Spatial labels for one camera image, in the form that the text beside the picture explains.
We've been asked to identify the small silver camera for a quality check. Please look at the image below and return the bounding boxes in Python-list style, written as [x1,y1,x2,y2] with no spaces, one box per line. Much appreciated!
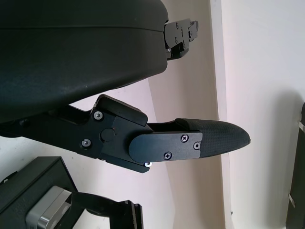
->
[26,186,73,229]

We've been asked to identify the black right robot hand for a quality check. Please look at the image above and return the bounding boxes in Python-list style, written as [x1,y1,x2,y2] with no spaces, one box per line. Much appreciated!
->
[71,192,144,229]

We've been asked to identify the dark background panel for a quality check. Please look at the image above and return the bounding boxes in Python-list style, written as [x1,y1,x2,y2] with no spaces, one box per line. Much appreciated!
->
[285,102,305,229]

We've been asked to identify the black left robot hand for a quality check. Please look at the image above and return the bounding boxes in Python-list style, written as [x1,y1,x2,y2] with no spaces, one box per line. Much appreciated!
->
[0,0,252,174]

